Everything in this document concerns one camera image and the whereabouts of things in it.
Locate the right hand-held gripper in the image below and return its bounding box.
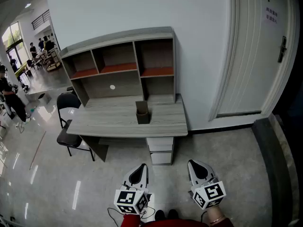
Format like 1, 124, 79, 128
187, 159, 227, 210

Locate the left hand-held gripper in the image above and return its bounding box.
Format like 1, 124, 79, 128
114, 163, 156, 215

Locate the brown pen holder box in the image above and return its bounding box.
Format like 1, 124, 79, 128
135, 100, 150, 124

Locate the person's left forearm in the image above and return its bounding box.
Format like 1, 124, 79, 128
120, 213, 143, 227

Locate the person's right forearm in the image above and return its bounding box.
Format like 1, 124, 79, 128
205, 207, 235, 227

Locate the grey wood-grain table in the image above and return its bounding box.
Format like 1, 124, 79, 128
66, 94, 189, 138

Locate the white desk drawer unit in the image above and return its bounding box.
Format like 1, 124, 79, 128
146, 136, 175, 166

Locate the person's left leg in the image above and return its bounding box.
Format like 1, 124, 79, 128
154, 209, 166, 222

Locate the person's leg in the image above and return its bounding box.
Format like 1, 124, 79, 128
154, 209, 166, 222
167, 209, 179, 221

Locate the person's right leg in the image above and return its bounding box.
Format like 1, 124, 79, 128
167, 209, 179, 221

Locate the person's red top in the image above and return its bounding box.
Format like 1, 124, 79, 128
141, 218, 210, 227

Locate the grey concrete step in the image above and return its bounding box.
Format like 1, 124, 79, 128
251, 113, 300, 227

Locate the black folding chair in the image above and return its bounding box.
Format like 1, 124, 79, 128
56, 92, 96, 162

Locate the grey wooden desk with hutch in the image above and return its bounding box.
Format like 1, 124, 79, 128
58, 26, 177, 108

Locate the long thin floor stick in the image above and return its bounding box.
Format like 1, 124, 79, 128
29, 131, 47, 171

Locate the white door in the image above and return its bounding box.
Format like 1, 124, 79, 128
208, 0, 301, 122

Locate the paper sign on door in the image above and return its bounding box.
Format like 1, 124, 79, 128
264, 6, 279, 25

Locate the thin gold bracelet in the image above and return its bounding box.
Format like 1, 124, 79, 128
210, 215, 225, 226

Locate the wooden frame cart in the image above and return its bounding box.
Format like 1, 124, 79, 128
46, 50, 62, 72

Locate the metal door handle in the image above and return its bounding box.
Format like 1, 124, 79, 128
277, 35, 287, 63

